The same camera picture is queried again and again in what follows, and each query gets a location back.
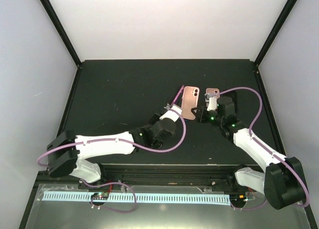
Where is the pink case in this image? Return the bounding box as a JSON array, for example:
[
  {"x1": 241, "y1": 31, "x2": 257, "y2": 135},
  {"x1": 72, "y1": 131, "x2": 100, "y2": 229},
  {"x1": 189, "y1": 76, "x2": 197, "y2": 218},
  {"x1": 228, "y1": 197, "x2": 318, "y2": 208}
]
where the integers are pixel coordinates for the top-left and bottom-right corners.
[
  {"x1": 181, "y1": 86, "x2": 200, "y2": 120},
  {"x1": 205, "y1": 88, "x2": 219, "y2": 109}
]

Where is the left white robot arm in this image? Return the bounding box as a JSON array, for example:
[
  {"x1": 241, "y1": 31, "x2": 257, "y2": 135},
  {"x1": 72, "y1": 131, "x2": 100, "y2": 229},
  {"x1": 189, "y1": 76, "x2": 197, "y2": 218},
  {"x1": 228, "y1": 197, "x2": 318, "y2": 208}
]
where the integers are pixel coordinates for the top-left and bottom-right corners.
[{"x1": 47, "y1": 105, "x2": 182, "y2": 189}]

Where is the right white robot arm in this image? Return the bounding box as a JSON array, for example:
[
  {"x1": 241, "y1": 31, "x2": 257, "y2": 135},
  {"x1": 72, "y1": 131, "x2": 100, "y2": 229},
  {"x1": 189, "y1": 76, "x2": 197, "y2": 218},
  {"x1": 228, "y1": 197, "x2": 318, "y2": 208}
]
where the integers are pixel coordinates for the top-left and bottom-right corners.
[{"x1": 191, "y1": 97, "x2": 310, "y2": 210}]

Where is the right small circuit board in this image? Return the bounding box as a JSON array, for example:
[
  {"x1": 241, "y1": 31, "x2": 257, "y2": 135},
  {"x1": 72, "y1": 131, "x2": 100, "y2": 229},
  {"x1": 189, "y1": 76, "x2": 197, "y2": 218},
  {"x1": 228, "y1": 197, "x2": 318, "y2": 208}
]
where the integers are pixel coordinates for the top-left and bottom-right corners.
[{"x1": 234, "y1": 194, "x2": 254, "y2": 202}]

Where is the small circuit board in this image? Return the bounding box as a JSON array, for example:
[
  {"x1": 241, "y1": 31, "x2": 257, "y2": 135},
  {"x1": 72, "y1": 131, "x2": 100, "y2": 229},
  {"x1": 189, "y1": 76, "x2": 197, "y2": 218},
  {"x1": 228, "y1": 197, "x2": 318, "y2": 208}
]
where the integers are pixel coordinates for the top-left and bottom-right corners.
[
  {"x1": 91, "y1": 192, "x2": 109, "y2": 201},
  {"x1": 234, "y1": 194, "x2": 254, "y2": 202}
]

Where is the left small circuit board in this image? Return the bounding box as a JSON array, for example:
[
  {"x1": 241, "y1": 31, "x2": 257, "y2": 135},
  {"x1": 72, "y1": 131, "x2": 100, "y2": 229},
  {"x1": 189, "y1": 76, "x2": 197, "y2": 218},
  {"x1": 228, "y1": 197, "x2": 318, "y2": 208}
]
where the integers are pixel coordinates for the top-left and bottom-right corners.
[{"x1": 91, "y1": 192, "x2": 109, "y2": 201}]

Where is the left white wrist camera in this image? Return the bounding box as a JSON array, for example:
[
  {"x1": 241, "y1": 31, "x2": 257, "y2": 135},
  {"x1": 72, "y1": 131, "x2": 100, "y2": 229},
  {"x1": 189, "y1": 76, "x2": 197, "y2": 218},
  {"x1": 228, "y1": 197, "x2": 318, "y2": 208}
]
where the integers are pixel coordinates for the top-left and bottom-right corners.
[{"x1": 159, "y1": 108, "x2": 182, "y2": 122}]

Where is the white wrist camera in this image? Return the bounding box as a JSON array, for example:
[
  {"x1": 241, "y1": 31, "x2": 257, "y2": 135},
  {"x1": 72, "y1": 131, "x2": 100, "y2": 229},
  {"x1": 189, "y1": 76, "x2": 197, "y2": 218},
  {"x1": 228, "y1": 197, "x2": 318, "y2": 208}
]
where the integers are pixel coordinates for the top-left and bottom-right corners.
[
  {"x1": 205, "y1": 93, "x2": 219, "y2": 111},
  {"x1": 159, "y1": 108, "x2": 182, "y2": 122}
]

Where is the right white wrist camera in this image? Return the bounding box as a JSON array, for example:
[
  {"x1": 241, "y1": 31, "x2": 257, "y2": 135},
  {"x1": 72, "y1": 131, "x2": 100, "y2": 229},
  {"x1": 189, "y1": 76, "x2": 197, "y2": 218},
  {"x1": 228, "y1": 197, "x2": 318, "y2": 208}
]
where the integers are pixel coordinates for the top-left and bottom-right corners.
[{"x1": 205, "y1": 93, "x2": 219, "y2": 111}]

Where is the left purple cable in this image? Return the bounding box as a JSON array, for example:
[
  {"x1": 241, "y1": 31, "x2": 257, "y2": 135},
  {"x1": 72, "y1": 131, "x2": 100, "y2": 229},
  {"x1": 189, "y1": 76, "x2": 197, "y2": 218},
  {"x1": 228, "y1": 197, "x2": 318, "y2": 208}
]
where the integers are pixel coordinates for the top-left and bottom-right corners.
[{"x1": 36, "y1": 86, "x2": 187, "y2": 190}]

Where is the purple cable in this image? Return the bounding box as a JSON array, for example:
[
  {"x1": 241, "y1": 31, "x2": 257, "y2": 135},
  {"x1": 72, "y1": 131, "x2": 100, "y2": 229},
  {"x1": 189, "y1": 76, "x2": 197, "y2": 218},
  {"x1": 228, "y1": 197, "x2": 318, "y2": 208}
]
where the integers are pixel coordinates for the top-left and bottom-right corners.
[
  {"x1": 209, "y1": 87, "x2": 311, "y2": 208},
  {"x1": 36, "y1": 86, "x2": 187, "y2": 190}
]

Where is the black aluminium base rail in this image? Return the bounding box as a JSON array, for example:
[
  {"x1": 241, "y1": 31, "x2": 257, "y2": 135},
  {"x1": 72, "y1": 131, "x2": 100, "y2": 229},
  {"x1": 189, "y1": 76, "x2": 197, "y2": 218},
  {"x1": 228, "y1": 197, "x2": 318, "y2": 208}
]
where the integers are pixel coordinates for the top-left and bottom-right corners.
[{"x1": 37, "y1": 164, "x2": 275, "y2": 190}]

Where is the white slotted cable duct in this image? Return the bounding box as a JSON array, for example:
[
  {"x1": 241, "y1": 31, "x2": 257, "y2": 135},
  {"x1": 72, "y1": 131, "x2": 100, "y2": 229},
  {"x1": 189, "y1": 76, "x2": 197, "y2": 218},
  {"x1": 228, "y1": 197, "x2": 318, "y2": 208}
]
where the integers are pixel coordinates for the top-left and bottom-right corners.
[{"x1": 42, "y1": 191, "x2": 231, "y2": 206}]

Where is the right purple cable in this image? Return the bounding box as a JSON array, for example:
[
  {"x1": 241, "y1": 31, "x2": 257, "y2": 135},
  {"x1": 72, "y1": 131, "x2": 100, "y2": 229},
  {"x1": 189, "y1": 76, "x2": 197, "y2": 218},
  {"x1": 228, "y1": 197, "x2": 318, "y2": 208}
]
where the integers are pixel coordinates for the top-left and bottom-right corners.
[{"x1": 209, "y1": 87, "x2": 311, "y2": 208}]

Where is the right black frame post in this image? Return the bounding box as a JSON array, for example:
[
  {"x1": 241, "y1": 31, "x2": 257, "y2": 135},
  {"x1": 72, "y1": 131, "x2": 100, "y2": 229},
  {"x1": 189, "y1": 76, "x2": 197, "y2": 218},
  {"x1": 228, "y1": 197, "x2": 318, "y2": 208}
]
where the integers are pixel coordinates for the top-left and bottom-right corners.
[{"x1": 254, "y1": 0, "x2": 298, "y2": 67}]

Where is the black frame post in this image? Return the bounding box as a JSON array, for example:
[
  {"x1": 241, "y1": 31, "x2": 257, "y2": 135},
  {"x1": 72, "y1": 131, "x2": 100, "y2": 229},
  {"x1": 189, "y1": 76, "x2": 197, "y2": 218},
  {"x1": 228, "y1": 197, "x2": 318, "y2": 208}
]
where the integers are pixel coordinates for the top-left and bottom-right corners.
[
  {"x1": 254, "y1": 0, "x2": 298, "y2": 67},
  {"x1": 40, "y1": 0, "x2": 82, "y2": 67}
]

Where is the left black frame post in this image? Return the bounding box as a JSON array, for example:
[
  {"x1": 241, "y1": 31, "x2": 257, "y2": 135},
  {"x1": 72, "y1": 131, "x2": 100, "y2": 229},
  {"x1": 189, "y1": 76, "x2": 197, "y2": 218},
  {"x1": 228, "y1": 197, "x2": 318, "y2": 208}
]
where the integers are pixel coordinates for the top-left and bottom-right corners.
[{"x1": 40, "y1": 0, "x2": 82, "y2": 67}]

